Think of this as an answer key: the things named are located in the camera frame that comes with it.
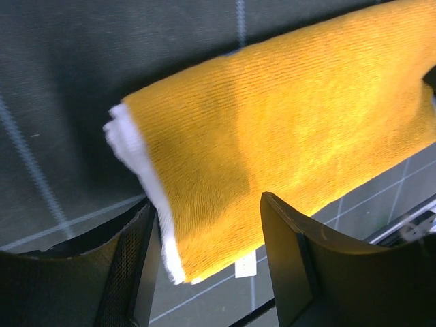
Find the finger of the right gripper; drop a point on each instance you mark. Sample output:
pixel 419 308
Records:
pixel 428 80

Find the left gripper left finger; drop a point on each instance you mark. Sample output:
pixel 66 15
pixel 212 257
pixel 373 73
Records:
pixel 104 277

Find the blue patterned towel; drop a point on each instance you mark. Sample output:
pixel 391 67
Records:
pixel 309 115

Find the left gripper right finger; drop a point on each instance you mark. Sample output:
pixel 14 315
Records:
pixel 321 277

